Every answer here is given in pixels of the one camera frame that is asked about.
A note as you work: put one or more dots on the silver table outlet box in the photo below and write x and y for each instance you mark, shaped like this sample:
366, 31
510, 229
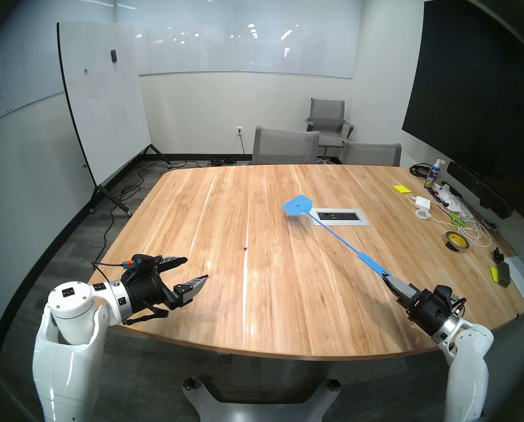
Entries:
358, 219

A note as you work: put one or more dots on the black video sound bar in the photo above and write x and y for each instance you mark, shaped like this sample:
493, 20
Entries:
477, 188

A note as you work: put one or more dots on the crumpled white cloth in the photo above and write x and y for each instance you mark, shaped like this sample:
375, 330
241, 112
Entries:
457, 203

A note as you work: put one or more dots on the wide grey mesh chair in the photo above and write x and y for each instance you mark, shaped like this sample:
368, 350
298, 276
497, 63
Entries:
284, 146

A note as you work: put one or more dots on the whiteboard cleaner spray bottle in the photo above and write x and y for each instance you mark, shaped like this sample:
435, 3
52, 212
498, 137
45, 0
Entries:
433, 177

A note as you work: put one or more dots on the narrow grey mesh chair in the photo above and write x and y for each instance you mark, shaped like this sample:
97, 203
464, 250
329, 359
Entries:
371, 155

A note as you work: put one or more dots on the glass wall board with writing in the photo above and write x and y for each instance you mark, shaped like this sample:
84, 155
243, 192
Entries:
7, 91

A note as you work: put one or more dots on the yellow sticky note pad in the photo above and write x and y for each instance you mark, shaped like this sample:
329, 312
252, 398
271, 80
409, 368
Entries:
402, 188

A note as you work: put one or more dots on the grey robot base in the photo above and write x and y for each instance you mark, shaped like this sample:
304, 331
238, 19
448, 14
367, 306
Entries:
262, 412

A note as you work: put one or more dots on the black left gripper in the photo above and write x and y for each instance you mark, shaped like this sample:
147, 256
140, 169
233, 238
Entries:
145, 289

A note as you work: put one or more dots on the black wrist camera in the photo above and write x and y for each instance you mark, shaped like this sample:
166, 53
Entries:
444, 293
143, 262

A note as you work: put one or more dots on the yellow sticky flag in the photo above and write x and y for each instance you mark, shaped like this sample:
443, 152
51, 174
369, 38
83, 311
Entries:
494, 273

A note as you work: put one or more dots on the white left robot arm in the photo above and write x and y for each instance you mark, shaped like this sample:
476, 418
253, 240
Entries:
68, 302

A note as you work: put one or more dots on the large glass wall board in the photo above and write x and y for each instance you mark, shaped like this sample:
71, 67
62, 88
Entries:
244, 52

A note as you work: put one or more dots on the black dry erase marker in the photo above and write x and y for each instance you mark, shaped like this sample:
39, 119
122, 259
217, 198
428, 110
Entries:
441, 198

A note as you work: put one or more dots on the blue plastic fly swatter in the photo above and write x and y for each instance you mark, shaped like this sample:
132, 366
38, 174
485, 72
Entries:
299, 205

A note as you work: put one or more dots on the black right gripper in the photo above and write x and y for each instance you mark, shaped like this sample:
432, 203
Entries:
433, 313

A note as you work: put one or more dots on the rolling whiteboard on black stand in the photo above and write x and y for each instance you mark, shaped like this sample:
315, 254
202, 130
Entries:
103, 109

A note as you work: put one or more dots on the black yellow tape roll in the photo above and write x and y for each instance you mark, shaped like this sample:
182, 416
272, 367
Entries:
464, 246

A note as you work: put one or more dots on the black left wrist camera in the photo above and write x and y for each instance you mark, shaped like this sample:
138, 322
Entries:
143, 262

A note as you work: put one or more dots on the grey office armchair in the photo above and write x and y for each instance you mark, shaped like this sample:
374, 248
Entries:
328, 113

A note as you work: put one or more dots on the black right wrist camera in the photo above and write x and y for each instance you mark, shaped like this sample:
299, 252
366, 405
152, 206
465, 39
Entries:
444, 293

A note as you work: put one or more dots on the black base knob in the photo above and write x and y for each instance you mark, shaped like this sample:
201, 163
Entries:
190, 384
333, 385

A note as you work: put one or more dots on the large black wall screen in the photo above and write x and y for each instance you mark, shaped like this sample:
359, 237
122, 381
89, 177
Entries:
473, 96

